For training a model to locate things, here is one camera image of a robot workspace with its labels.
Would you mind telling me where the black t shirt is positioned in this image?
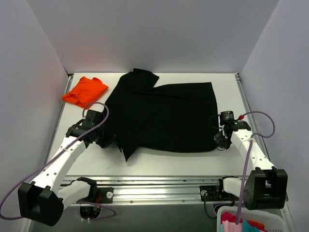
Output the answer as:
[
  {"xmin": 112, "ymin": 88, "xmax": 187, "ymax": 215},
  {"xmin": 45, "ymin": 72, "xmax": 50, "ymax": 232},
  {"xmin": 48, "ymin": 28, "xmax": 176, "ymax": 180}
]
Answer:
[{"xmin": 100, "ymin": 69, "xmax": 218, "ymax": 159}]

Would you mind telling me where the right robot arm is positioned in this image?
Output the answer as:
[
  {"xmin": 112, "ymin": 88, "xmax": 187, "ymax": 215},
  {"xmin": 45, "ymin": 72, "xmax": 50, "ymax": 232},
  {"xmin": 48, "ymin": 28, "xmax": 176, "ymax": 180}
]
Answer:
[{"xmin": 214, "ymin": 111, "xmax": 288, "ymax": 210}]

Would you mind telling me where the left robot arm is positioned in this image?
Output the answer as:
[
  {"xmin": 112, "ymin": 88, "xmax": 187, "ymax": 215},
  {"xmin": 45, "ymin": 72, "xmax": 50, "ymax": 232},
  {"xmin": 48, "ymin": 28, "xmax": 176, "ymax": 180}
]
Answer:
[{"xmin": 17, "ymin": 107, "xmax": 113, "ymax": 226}]

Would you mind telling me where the orange folded t shirt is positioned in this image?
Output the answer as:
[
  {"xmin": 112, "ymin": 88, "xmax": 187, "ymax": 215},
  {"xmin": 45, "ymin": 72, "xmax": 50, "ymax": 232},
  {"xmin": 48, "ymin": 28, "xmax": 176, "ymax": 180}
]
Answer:
[{"xmin": 62, "ymin": 76, "xmax": 109, "ymax": 109}]

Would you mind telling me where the pink garment in basket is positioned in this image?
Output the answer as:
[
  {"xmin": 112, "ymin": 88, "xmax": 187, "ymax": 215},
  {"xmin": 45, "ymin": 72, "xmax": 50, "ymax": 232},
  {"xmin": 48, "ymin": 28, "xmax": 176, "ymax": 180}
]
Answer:
[{"xmin": 220, "ymin": 212, "xmax": 242, "ymax": 232}]

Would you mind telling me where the teal garment in basket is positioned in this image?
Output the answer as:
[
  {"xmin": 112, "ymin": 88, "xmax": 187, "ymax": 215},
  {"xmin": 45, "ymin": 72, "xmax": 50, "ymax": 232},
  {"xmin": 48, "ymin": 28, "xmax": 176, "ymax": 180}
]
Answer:
[{"xmin": 242, "ymin": 220, "xmax": 260, "ymax": 232}]

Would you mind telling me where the orange garment in basket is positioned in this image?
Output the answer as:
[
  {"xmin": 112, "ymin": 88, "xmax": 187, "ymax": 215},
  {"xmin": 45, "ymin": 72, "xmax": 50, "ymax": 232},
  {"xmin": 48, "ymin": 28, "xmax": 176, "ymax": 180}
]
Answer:
[{"xmin": 247, "ymin": 220, "xmax": 265, "ymax": 230}]

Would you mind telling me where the white laundry basket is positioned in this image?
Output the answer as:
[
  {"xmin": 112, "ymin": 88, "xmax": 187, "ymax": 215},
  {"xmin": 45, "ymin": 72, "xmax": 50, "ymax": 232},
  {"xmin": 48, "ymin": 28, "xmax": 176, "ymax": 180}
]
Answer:
[{"xmin": 217, "ymin": 206, "xmax": 288, "ymax": 232}]

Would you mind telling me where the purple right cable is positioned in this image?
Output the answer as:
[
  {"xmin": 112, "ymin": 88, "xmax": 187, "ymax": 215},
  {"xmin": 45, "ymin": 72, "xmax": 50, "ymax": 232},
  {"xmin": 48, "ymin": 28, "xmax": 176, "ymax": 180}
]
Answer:
[{"xmin": 235, "ymin": 111, "xmax": 276, "ymax": 224}]

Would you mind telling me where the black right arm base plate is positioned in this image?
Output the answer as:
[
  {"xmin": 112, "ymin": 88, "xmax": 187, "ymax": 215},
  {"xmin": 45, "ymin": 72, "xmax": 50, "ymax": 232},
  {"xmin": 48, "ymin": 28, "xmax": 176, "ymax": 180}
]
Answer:
[{"xmin": 199, "ymin": 185, "xmax": 238, "ymax": 202}]

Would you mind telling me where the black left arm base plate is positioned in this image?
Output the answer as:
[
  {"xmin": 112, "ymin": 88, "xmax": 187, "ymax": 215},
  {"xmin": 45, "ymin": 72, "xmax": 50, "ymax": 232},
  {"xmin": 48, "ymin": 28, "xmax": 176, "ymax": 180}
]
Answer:
[{"xmin": 93, "ymin": 187, "xmax": 114, "ymax": 204}]

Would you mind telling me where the aluminium frame rail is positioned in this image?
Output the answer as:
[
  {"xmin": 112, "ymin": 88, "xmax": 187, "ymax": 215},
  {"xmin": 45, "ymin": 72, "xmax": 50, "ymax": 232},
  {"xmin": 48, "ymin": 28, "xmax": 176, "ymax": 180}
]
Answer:
[{"xmin": 60, "ymin": 176, "xmax": 242, "ymax": 203}]

